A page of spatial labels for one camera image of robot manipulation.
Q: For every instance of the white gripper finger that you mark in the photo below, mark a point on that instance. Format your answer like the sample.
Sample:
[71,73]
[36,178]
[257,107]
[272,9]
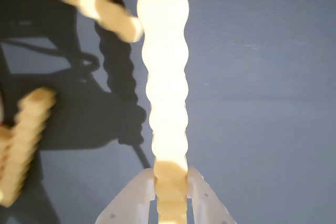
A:
[207,205]
[128,203]

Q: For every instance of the long crinkle-cut toy fry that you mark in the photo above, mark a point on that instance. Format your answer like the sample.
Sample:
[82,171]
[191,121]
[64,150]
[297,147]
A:
[166,77]

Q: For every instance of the dark grey textured mat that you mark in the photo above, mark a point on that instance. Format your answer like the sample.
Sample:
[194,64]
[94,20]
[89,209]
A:
[262,77]

